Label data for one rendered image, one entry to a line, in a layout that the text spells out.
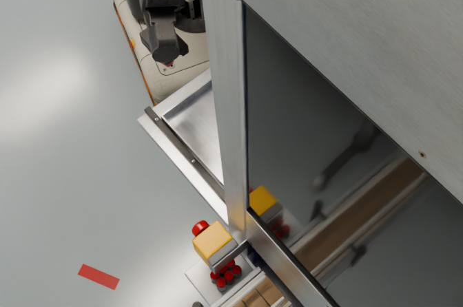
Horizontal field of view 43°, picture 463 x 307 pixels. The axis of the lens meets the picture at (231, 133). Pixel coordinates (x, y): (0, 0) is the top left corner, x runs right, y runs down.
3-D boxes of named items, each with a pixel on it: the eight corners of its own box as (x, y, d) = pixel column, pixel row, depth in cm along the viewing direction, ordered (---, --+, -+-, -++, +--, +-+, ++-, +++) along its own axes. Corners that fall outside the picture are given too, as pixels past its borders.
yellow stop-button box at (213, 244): (239, 252, 131) (238, 244, 124) (213, 274, 129) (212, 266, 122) (218, 228, 133) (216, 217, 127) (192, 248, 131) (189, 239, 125)
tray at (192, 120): (325, 151, 150) (326, 145, 146) (247, 215, 143) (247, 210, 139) (238, 66, 162) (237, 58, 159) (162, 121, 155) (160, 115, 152)
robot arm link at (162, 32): (183, -22, 118) (140, -21, 116) (194, 23, 113) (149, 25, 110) (177, 18, 128) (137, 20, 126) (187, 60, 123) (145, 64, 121)
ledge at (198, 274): (265, 284, 137) (265, 283, 135) (222, 321, 134) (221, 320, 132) (227, 239, 142) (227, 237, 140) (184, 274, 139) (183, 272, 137)
